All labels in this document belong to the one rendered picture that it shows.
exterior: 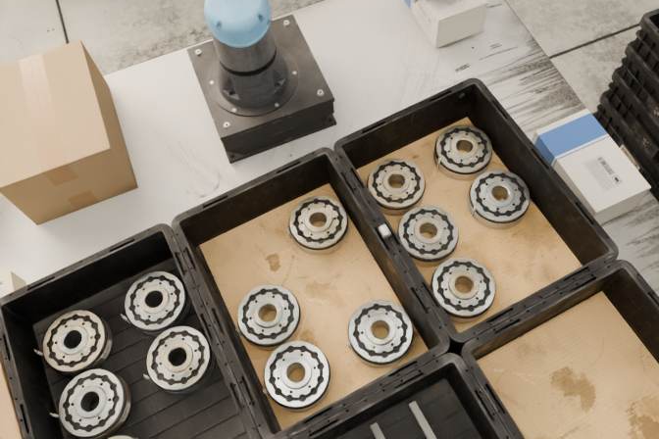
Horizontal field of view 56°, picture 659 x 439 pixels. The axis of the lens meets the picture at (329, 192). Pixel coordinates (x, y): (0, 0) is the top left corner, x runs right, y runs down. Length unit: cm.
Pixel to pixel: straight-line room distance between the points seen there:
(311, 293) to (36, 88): 71
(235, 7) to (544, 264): 70
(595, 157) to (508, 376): 47
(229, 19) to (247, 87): 17
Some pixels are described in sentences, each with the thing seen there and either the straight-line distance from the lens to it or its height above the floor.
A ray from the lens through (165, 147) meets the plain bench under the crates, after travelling 142.
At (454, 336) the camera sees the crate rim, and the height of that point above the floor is 93.
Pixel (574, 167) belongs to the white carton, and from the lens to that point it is 127.
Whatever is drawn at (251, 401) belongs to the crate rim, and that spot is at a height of 93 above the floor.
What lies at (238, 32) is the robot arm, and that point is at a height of 101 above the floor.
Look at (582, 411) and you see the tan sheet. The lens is 106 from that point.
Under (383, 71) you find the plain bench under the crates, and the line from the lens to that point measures 146.
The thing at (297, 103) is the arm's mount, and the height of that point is 80.
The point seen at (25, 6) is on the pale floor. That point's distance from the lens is 300.
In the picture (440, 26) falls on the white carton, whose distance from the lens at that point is 144.
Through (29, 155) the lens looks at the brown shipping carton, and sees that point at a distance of 132.
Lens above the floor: 183
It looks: 61 degrees down
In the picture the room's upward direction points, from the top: 8 degrees counter-clockwise
